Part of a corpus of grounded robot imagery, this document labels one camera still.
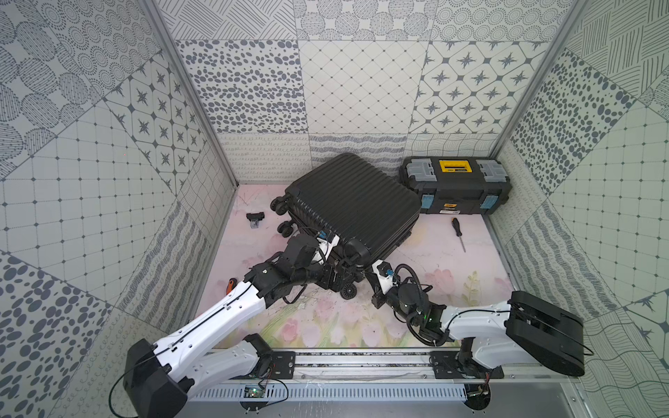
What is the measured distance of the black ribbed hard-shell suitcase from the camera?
80 centimetres

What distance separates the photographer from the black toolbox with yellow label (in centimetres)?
100

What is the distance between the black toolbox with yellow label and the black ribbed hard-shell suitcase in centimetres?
13

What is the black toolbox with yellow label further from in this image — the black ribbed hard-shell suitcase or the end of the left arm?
the end of the left arm
